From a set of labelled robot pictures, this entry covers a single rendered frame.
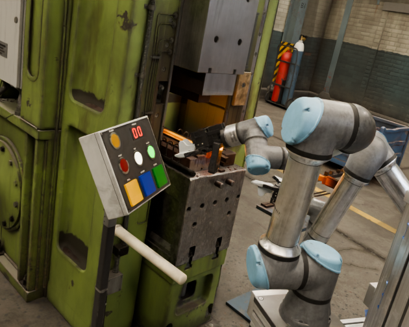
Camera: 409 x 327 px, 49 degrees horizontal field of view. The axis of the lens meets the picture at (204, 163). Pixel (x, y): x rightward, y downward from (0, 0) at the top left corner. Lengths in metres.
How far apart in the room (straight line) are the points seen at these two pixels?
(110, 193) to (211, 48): 0.78
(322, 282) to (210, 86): 1.00
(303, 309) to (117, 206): 0.64
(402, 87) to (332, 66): 1.87
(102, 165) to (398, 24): 9.45
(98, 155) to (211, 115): 1.04
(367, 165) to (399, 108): 8.75
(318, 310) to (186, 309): 1.20
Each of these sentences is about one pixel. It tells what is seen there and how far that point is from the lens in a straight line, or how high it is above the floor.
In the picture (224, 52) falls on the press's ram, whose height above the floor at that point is 1.46.
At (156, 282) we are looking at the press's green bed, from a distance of 2.32.
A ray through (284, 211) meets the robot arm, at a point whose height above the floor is 1.17.
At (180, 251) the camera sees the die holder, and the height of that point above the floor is 0.55.
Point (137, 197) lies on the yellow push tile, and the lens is 1.52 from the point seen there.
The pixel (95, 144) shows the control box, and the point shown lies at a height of 1.16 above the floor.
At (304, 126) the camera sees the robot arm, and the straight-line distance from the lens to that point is 1.05.
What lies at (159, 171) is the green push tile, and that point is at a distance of 1.68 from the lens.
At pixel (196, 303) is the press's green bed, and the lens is 2.51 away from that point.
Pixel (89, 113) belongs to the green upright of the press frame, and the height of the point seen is 1.10.
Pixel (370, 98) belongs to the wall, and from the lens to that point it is 10.66.
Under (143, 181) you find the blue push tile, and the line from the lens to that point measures 1.57.
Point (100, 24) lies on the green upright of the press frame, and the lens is 2.07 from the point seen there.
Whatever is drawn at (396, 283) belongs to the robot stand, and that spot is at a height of 1.04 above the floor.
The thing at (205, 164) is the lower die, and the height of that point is 0.94.
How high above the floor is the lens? 1.61
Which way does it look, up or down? 18 degrees down
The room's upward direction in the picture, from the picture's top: 11 degrees clockwise
